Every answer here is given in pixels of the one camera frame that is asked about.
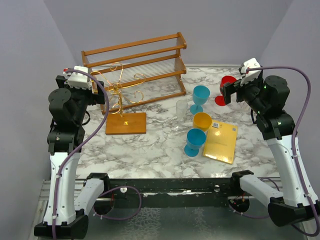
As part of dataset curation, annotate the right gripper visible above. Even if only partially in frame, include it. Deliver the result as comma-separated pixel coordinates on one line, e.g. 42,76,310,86
221,73,267,114

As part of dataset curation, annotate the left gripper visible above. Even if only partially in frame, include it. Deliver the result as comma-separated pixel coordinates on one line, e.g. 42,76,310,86
57,75,105,125

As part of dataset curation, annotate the blue goblet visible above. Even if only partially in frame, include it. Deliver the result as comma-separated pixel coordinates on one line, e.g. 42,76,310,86
190,85,211,115
184,128,206,157

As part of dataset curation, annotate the clear wine glass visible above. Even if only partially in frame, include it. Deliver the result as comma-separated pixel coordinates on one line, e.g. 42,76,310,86
174,100,188,131

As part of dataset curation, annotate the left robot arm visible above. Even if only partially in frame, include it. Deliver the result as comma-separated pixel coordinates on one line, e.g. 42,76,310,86
34,69,111,240

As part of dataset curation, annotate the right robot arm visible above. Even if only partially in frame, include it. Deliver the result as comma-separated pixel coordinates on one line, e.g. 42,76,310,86
220,75,320,227

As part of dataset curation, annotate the wooden two-tier shelf rack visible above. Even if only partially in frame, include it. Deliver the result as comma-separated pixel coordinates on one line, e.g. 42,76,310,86
81,32,187,113

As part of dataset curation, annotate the red goblet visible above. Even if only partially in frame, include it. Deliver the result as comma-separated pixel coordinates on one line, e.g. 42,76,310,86
214,75,237,107

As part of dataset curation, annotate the yellow goblet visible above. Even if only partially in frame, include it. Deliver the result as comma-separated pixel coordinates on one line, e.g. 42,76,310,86
192,112,213,132

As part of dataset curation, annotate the yellow padded envelope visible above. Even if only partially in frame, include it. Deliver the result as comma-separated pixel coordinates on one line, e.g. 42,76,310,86
202,120,238,165

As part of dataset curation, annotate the blue goblet front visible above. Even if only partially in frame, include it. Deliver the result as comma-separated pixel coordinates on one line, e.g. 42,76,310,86
184,128,206,157

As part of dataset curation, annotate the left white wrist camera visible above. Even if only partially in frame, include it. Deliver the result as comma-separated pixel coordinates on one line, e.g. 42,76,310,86
63,68,92,90

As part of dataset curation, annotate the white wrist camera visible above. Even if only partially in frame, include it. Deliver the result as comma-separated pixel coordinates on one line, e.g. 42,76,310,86
239,57,262,86
63,68,92,90

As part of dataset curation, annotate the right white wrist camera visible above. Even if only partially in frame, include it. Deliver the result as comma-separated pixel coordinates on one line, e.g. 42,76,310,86
239,57,262,86

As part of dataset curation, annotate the gold wire wine glass rack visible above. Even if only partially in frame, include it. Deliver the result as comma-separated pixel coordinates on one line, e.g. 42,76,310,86
89,62,147,136

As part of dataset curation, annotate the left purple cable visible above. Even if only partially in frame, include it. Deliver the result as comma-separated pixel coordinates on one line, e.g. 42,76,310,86
51,69,111,240

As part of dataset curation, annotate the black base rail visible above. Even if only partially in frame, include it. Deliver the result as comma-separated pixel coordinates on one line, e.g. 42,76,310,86
84,172,261,210

